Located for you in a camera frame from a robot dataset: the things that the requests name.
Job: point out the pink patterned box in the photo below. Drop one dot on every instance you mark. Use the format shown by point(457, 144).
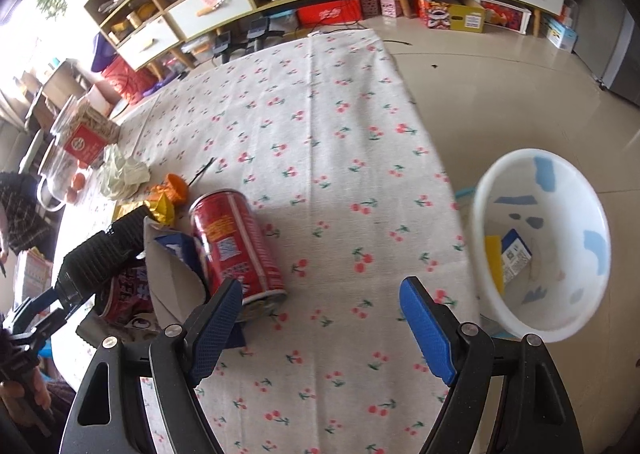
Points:
point(391, 6)
point(370, 5)

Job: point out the yellow card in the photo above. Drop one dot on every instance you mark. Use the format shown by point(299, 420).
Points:
point(495, 259)

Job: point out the person's left hand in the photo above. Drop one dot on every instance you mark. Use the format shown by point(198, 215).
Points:
point(15, 393)

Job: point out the foil wrapper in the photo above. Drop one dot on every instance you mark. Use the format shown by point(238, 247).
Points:
point(161, 209)

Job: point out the wooden shelf unit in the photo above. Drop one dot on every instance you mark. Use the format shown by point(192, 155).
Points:
point(161, 9)

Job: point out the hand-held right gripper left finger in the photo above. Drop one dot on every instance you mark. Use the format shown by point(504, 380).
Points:
point(215, 334)

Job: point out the patterned box with red label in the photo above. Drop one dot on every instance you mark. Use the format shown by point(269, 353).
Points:
point(87, 144)

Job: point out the red cardboard box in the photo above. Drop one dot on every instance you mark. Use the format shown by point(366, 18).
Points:
point(327, 12)

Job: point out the cherry print tablecloth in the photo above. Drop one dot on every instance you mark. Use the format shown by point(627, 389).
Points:
point(340, 184)

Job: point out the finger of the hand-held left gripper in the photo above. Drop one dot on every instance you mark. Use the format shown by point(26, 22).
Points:
point(85, 269)
point(126, 230)

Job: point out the purple bag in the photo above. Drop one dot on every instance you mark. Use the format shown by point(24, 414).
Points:
point(102, 54)

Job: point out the clear glass jar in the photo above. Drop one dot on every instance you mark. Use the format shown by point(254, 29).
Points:
point(55, 169)

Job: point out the colourful printed cardboard box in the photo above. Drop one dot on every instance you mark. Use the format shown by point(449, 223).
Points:
point(440, 14)

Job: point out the thin dark twig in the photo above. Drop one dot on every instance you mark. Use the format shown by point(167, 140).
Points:
point(202, 170)

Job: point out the red bag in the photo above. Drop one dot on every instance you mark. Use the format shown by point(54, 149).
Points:
point(127, 82)

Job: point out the grey blue cardboard carton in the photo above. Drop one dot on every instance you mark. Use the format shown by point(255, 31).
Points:
point(172, 289)

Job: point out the red drink can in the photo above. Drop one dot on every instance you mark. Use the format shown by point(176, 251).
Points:
point(230, 244)

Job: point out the small orange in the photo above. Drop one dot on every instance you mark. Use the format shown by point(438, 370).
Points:
point(77, 181)

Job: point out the clear plastic container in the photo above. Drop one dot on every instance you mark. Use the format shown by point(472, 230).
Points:
point(200, 50)

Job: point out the small blue white box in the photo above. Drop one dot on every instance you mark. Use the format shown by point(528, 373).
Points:
point(516, 256)

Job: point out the red white flat box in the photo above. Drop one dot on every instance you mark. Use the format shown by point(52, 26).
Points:
point(505, 17)

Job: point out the white paper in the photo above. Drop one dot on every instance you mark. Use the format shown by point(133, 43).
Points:
point(120, 174)

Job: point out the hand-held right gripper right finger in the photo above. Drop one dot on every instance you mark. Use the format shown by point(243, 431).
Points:
point(427, 334)

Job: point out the white plastic bin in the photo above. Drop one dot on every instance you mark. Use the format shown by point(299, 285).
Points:
point(565, 214)

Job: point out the black device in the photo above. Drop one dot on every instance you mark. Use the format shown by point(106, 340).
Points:
point(222, 44)
point(260, 29)

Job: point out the grey refrigerator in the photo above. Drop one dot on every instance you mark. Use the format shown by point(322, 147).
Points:
point(615, 34)

